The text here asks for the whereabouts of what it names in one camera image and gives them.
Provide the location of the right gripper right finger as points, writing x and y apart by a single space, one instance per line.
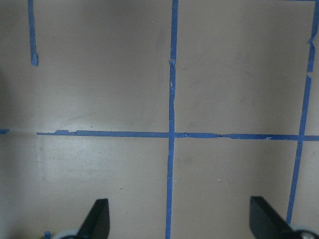
266 223

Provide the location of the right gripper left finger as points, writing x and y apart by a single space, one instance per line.
97 223

